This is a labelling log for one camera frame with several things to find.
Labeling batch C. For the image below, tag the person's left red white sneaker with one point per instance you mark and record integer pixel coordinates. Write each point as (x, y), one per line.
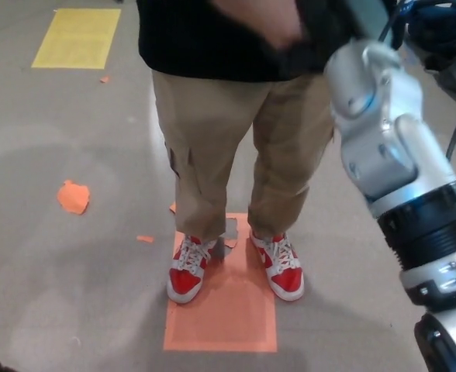
(285, 278)

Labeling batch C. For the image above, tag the crumpled orange paper piece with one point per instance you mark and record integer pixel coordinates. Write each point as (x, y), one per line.
(73, 197)

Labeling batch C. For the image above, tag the clear bottle with blue label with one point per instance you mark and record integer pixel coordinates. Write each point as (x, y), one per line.
(406, 4)

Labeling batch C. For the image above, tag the torn orange paper corner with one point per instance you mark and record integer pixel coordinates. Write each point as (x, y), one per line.
(172, 207)

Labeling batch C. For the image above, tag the black t-shirt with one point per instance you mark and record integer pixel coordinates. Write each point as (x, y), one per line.
(201, 38)

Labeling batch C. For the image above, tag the black grey bag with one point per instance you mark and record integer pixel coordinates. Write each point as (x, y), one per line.
(451, 73)

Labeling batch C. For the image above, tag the large orange paper sheet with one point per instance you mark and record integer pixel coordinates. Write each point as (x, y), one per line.
(224, 317)

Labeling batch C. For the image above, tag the person's red white sneaker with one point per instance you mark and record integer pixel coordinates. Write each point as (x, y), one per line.
(184, 280)
(285, 278)

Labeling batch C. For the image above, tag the person's bare right hand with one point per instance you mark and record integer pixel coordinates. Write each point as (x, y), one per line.
(280, 21)

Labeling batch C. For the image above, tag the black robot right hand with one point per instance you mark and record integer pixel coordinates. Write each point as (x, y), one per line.
(329, 35)

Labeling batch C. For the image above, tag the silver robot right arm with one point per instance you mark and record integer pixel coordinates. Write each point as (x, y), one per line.
(387, 155)

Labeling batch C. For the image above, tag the khaki cargo trousers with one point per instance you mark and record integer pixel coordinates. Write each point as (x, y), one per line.
(290, 147)

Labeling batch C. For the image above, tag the person's bare right forearm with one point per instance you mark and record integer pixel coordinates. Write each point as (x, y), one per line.
(230, 5)

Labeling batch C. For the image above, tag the tiny orange paper scrap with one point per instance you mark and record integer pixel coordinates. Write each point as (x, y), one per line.
(104, 79)

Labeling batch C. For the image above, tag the person's right red white sneaker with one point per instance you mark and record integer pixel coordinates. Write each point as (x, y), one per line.
(184, 280)

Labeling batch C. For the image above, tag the yellow paper sheet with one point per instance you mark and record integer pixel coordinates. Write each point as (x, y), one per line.
(76, 38)

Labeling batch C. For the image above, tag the small orange paper strip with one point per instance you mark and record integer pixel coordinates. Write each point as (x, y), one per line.
(144, 238)

